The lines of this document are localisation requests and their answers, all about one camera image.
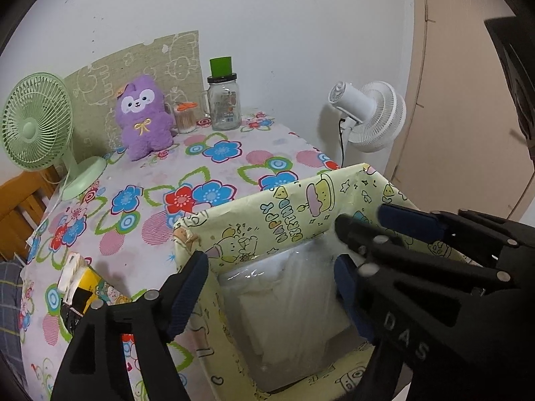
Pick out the small toothpick jar orange lid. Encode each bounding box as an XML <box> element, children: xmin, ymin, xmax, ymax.
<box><xmin>174</xmin><ymin>102</ymin><xmax>198</xmax><ymax>134</ymax></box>

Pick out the green desk fan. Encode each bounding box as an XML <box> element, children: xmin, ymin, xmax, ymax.
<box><xmin>1</xmin><ymin>73</ymin><xmax>106</xmax><ymax>200</ymax></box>

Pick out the beige door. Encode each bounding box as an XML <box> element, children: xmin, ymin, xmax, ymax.
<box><xmin>386</xmin><ymin>0</ymin><xmax>534</xmax><ymax>221</ymax></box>

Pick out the glass mason jar green lid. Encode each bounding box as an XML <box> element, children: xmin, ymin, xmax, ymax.
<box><xmin>203</xmin><ymin>56</ymin><xmax>242</xmax><ymax>131</ymax></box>

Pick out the purple plush toy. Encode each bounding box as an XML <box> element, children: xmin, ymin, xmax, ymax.
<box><xmin>115</xmin><ymin>74</ymin><xmax>175</xmax><ymax>161</ymax></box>

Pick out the white fan power cable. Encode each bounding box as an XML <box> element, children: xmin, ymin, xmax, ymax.
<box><xmin>24</xmin><ymin>174</ymin><xmax>73</xmax><ymax>243</ymax></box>

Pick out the black fan cable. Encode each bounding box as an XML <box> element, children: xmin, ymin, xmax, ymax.
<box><xmin>337</xmin><ymin>116</ymin><xmax>348</xmax><ymax>168</ymax></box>

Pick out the yellow tissue pack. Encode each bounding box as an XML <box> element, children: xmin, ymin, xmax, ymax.
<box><xmin>57</xmin><ymin>253</ymin><xmax>103</xmax><ymax>317</ymax></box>

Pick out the floral tablecloth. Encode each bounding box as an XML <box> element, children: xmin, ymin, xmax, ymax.
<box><xmin>19</xmin><ymin>112</ymin><xmax>338</xmax><ymax>400</ymax></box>

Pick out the yellow cartoon fabric storage box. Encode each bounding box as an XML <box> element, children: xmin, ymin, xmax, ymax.
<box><xmin>173</xmin><ymin>164</ymin><xmax>413</xmax><ymax>400</ymax></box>

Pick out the white standing fan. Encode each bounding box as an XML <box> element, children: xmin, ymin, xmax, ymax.
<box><xmin>328</xmin><ymin>81</ymin><xmax>407</xmax><ymax>172</ymax></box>

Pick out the grey plaid pillow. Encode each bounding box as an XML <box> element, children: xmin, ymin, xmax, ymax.
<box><xmin>0</xmin><ymin>262</ymin><xmax>26</xmax><ymax>387</ymax></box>

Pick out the wooden bed headboard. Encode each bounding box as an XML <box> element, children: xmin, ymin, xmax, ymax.
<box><xmin>1</xmin><ymin>166</ymin><xmax>60</xmax><ymax>261</ymax></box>

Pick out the green patterned board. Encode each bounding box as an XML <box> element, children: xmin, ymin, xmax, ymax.
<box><xmin>65</xmin><ymin>31</ymin><xmax>204</xmax><ymax>161</ymax></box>

